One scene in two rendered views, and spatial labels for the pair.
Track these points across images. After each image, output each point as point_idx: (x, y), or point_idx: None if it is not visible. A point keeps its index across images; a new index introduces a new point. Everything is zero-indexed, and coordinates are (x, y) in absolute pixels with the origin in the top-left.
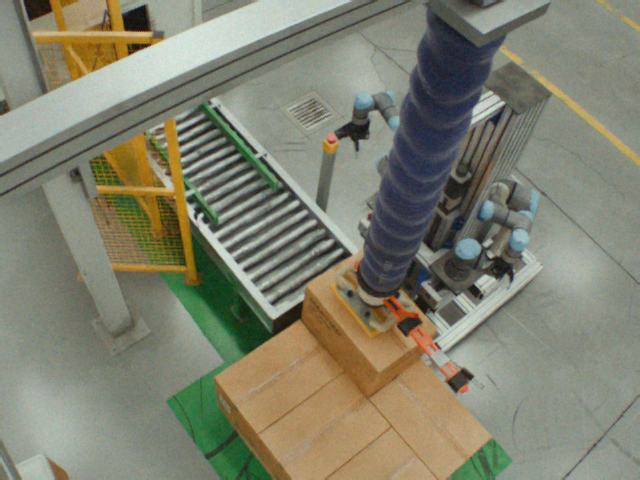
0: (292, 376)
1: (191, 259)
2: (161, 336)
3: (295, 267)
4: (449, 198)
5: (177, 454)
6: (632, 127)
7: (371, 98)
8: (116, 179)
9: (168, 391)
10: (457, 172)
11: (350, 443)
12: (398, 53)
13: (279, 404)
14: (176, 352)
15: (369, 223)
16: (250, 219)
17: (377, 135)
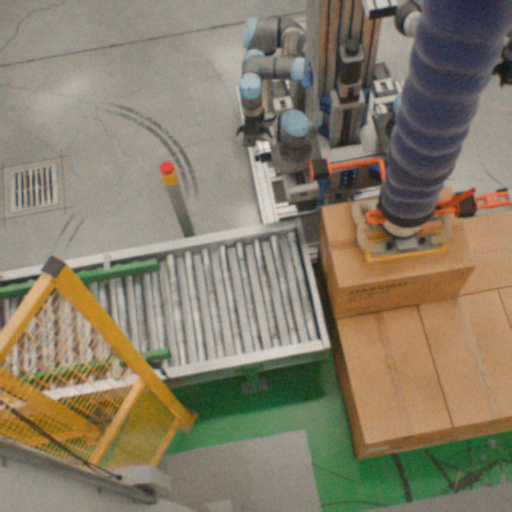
0: (400, 359)
1: (181, 407)
2: (240, 488)
3: (270, 294)
4: (355, 83)
5: None
6: None
7: (255, 74)
8: (91, 448)
9: (313, 510)
10: (353, 53)
11: (499, 337)
12: (7, 52)
13: (427, 387)
14: (269, 479)
15: (299, 186)
16: (182, 314)
17: (108, 134)
